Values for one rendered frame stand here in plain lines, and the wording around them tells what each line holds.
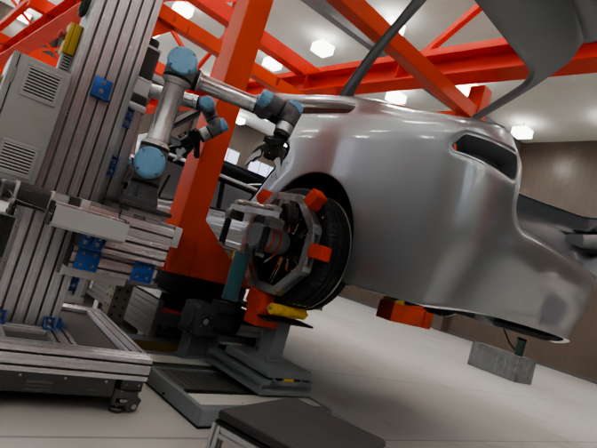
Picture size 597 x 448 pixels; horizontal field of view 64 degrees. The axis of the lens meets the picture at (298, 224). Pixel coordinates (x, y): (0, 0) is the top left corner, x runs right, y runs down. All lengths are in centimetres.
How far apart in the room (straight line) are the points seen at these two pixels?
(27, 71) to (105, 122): 34
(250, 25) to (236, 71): 30
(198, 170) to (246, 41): 83
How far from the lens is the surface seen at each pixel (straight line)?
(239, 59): 302
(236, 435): 136
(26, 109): 213
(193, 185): 282
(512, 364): 812
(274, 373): 254
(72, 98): 223
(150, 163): 194
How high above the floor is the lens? 76
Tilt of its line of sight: 5 degrees up
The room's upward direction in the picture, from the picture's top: 16 degrees clockwise
